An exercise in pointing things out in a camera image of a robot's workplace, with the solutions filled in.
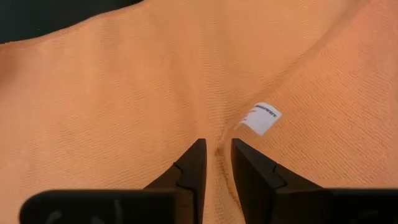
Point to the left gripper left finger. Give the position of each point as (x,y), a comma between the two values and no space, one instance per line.
(174,202)

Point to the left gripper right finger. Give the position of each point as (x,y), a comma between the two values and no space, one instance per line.
(270,199)

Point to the orange microfiber towel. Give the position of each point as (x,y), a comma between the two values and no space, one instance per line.
(109,102)

